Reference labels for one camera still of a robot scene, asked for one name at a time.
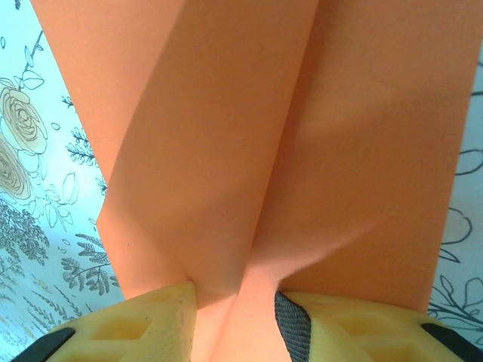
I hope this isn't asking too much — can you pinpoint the orange cloth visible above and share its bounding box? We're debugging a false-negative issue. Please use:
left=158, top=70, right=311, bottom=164
left=29, top=0, right=483, bottom=362

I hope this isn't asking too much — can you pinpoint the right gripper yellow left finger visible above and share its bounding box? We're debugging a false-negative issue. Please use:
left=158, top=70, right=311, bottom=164
left=32, top=281, right=200, bottom=362

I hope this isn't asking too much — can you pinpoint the floral table cover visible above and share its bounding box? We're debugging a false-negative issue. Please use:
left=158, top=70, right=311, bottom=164
left=0, top=0, right=483, bottom=362

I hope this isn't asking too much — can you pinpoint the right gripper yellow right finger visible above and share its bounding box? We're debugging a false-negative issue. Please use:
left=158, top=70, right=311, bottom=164
left=273, top=289, right=483, bottom=362

